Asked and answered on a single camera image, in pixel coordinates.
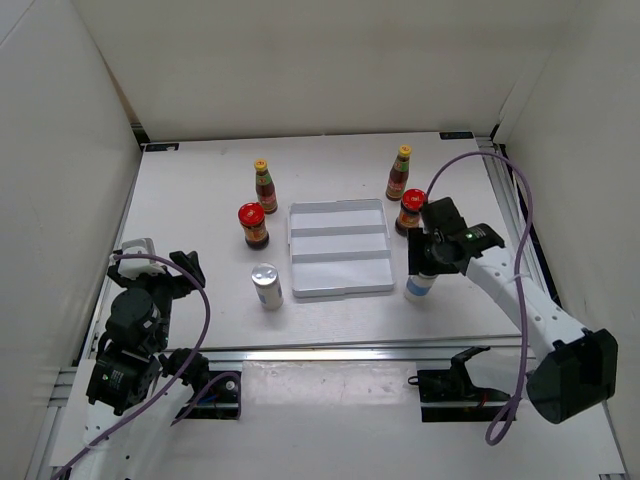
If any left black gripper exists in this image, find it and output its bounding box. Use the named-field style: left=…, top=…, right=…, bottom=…
left=108, top=249, right=204, bottom=350

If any white silver-cap shaker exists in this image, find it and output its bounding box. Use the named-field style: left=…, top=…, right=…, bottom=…
left=251, top=263, right=284, bottom=310
left=404, top=273, right=438, bottom=302

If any red-lid sauce jar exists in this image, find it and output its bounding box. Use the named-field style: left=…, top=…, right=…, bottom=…
left=395, top=189, right=427, bottom=236
left=238, top=202, right=269, bottom=250

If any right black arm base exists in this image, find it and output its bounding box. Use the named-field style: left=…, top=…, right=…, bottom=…
left=407, top=346, right=511, bottom=423

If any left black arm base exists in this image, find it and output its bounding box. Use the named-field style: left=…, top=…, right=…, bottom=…
left=175, top=362, right=243, bottom=421

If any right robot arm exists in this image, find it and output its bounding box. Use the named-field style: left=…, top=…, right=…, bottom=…
left=408, top=197, right=618, bottom=424

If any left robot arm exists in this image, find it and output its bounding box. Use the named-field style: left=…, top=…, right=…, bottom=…
left=53, top=248, right=211, bottom=479

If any right tall sauce bottle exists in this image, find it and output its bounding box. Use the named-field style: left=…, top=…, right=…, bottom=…
left=385, top=145, right=412, bottom=201

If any tall sauce bottle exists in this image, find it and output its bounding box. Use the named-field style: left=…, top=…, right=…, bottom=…
left=385, top=145, right=412, bottom=201
left=254, top=159, right=278, bottom=214

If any white divided organizer tray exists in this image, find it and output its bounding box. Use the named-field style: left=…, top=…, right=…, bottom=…
left=288, top=199, right=395, bottom=299

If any left tall sauce bottle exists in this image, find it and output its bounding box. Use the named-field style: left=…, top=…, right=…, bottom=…
left=254, top=159, right=278, bottom=214

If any right black corner label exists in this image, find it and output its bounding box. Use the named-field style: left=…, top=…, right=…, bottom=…
left=439, top=131, right=475, bottom=140

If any black corner label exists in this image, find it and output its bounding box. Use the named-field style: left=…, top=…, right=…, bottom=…
left=439, top=131, right=475, bottom=140
left=144, top=143, right=180, bottom=152

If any left black corner label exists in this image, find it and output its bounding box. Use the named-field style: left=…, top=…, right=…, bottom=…
left=144, top=143, right=180, bottom=152

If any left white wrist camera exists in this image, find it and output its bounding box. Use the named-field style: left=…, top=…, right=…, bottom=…
left=113, top=238, right=165, bottom=280

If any aluminium frame rail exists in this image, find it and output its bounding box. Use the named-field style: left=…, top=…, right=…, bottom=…
left=200, top=335, right=520, bottom=363

